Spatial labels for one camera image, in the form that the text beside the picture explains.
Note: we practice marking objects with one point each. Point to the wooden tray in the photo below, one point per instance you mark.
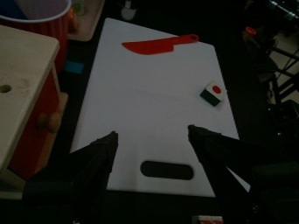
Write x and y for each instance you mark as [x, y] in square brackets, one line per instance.
[87, 26]

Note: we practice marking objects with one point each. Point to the blue tape patch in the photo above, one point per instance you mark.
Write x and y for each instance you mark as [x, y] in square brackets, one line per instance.
[73, 67]

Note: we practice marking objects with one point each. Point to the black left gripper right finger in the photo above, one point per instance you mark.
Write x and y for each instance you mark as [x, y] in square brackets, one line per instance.
[240, 180]

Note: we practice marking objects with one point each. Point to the green toy food piece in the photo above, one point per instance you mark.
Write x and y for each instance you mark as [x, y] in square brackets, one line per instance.
[79, 7]

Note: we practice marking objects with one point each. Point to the black metal chair frame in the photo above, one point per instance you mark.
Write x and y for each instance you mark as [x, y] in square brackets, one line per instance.
[274, 83]

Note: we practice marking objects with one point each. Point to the orange toy food piece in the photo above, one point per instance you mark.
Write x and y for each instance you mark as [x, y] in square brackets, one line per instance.
[72, 19]

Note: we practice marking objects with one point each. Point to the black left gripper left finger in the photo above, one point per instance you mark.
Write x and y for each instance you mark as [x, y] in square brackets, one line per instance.
[73, 186]

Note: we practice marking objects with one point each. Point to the red toy knife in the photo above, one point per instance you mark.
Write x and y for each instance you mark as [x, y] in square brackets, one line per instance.
[155, 46]

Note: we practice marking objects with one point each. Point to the toy sushi roll piece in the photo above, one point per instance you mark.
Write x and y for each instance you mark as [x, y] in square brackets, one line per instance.
[212, 94]

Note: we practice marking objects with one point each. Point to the white cutting board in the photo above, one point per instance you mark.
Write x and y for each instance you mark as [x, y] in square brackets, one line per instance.
[155, 102]

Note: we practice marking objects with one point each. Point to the red wooden drawer box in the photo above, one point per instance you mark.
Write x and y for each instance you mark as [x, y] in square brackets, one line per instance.
[23, 73]

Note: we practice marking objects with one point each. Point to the red plastic cup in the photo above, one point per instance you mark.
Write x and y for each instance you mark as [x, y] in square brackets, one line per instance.
[47, 32]

